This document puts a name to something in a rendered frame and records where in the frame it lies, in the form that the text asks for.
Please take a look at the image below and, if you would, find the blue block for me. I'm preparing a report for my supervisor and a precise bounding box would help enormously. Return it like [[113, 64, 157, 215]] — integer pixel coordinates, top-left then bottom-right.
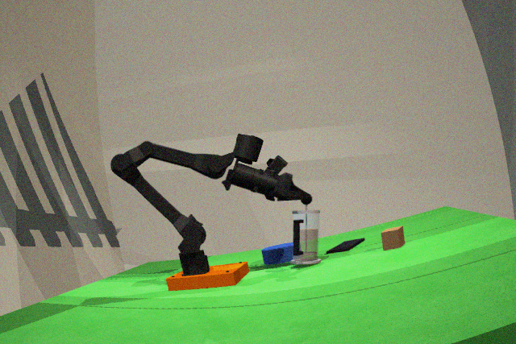
[[262, 242, 293, 264]]

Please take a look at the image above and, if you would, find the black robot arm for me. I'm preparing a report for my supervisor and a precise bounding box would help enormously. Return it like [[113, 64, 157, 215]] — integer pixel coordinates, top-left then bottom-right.
[[110, 134, 264, 276]]

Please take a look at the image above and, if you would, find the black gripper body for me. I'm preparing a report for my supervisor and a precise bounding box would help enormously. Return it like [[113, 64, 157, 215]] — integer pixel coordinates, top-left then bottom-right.
[[248, 168, 293, 201]]

